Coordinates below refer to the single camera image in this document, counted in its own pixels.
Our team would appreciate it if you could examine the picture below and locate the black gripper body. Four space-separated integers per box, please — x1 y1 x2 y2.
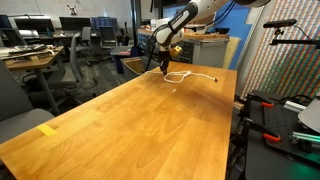
158 49 172 63

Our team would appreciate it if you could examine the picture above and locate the white rope with black tip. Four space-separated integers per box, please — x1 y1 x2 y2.
145 69 219 85

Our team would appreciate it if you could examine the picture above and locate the black tripod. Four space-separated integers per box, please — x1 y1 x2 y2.
145 0 173 74

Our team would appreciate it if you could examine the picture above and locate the grey bin with cardboard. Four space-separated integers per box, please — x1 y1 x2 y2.
120 55 162 81

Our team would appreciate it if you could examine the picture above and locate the long workbench with drawers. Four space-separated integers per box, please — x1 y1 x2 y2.
137 29 230 70

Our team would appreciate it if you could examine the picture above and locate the blue stool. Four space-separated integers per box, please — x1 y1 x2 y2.
109 45 135 75

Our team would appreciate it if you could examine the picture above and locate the dark office chair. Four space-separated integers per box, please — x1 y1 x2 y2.
98 25 118 49

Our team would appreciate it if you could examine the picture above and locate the grey armrest office chair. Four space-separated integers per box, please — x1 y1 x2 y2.
63 26 98 98

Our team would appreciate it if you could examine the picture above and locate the black computer monitor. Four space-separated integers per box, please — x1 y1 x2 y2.
59 16 92 33
14 18 56 34

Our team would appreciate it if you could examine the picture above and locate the wooden office desk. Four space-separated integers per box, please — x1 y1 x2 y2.
0 44 65 116

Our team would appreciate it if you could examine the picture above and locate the yellow tape patch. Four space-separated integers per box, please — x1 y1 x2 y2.
36 123 58 137

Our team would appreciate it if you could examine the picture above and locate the aluminium extrusion bar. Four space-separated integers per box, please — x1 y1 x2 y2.
283 99 308 114
291 131 320 145

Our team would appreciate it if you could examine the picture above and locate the black robot cart platform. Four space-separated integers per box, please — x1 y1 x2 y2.
244 89 320 180

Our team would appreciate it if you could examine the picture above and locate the grey fabric office chair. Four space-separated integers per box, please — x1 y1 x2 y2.
0 59 56 144

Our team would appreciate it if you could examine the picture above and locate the wrist camera with yellow mount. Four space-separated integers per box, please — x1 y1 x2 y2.
169 45 184 58

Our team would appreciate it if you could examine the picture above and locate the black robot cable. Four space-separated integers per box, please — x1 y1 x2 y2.
146 0 238 73

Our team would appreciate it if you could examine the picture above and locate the orange-handled black clamp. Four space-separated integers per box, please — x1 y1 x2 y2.
243 117 282 144
245 92 276 110

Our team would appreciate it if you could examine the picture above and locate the black bar camera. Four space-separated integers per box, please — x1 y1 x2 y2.
262 18 298 30

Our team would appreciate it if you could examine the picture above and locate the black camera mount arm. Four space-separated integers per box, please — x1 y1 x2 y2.
269 28 320 50

